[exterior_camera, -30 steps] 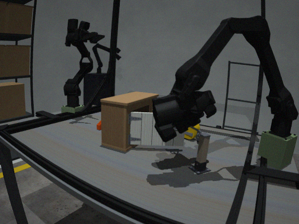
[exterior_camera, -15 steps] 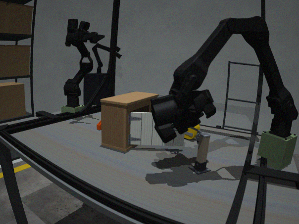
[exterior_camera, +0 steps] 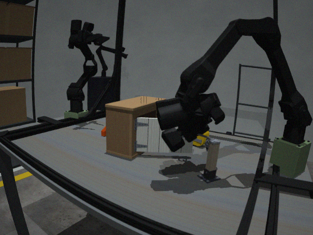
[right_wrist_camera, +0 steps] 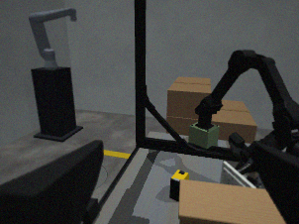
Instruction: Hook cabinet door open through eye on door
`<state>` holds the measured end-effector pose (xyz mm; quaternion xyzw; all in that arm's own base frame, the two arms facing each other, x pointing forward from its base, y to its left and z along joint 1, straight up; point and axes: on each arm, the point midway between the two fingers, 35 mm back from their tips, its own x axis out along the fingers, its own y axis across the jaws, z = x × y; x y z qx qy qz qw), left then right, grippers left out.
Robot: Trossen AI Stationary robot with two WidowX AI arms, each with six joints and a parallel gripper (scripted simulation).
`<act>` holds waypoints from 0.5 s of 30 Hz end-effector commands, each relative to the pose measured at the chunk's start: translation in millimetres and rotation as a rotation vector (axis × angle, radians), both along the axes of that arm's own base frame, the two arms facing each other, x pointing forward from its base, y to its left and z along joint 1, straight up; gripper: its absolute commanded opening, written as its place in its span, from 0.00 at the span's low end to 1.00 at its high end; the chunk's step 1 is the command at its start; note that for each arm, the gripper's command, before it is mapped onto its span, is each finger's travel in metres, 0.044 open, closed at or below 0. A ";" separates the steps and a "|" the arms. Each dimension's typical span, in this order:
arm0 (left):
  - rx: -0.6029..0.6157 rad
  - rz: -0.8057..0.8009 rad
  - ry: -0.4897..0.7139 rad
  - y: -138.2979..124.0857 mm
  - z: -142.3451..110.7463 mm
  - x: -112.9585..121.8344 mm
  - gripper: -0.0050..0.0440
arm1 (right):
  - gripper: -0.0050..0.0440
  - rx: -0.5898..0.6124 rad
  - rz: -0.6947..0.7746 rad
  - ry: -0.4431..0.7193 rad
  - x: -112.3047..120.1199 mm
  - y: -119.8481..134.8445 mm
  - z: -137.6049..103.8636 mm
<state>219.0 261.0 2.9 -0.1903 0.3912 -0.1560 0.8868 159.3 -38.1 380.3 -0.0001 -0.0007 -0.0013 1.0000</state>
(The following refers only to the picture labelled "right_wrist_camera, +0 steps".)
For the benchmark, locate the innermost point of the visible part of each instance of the brown wooden cabinet with white door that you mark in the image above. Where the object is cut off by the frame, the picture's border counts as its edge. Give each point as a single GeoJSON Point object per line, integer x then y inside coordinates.
{"type": "Point", "coordinates": [214, 203]}

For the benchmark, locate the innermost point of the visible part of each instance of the wooden post with grey hook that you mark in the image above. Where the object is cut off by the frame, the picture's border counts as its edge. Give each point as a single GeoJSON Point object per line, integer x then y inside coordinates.
{"type": "Point", "coordinates": [252, 177]}

